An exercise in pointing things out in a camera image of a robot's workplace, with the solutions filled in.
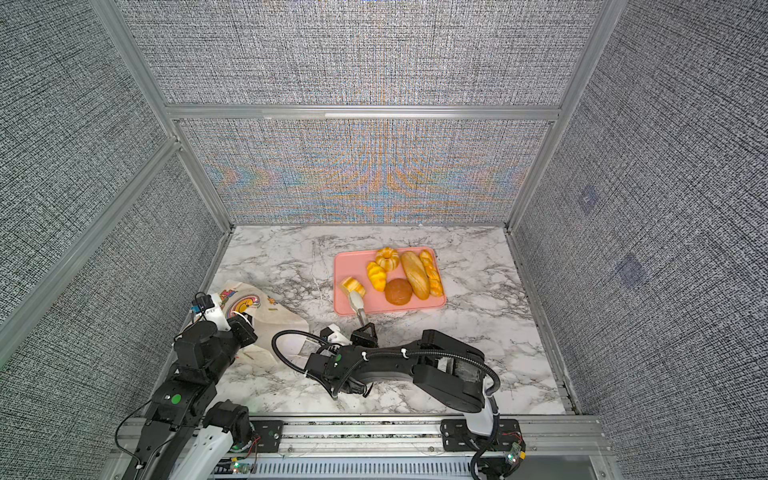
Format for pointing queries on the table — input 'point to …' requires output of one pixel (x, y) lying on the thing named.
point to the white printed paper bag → (269, 320)
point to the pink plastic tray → (353, 264)
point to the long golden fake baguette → (416, 274)
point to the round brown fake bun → (398, 291)
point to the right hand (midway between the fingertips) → (372, 328)
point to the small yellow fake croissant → (377, 275)
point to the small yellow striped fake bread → (352, 285)
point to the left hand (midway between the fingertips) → (254, 311)
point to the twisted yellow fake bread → (436, 284)
